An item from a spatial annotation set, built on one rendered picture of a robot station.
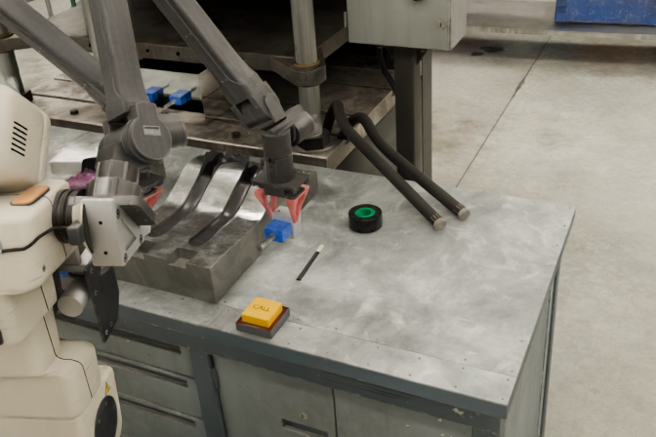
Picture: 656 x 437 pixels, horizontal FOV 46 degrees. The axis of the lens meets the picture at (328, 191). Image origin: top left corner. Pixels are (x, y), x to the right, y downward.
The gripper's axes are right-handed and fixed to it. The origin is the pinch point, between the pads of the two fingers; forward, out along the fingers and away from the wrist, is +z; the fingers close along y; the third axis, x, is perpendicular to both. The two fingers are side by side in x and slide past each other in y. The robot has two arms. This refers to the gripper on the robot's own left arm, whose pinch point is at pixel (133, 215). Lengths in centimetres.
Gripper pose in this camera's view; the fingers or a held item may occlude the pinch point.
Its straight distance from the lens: 166.1
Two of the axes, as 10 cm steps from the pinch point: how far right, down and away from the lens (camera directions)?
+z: -1.4, 9.0, 4.1
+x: -4.3, 3.2, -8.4
